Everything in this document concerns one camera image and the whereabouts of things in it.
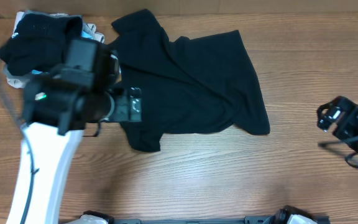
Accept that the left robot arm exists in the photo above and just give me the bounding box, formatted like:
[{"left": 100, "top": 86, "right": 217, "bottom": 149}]
[{"left": 7, "top": 39, "right": 142, "bottom": 223}]

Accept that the folded black garment on pile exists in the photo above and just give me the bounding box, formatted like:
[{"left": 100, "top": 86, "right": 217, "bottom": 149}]
[{"left": 0, "top": 13, "right": 84, "bottom": 77}]

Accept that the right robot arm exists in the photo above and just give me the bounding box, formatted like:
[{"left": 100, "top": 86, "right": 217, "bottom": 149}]
[{"left": 316, "top": 96, "right": 358, "bottom": 163}]

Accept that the grey folded garment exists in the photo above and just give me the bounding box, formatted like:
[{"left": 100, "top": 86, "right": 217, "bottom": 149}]
[{"left": 2, "top": 9, "right": 83, "bottom": 78}]

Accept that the black t-shirt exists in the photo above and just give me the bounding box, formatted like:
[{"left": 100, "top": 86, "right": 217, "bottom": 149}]
[{"left": 110, "top": 9, "right": 270, "bottom": 152}]

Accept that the beige folded garment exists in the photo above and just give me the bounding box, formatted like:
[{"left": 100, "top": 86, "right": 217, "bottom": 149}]
[{"left": 6, "top": 11, "right": 106, "bottom": 90}]

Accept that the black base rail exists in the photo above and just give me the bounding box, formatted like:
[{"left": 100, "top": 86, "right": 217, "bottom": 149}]
[{"left": 59, "top": 205, "right": 332, "bottom": 224}]

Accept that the light blue folded garment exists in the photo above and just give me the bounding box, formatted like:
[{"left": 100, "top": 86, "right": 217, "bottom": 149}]
[{"left": 31, "top": 30, "right": 94, "bottom": 75}]

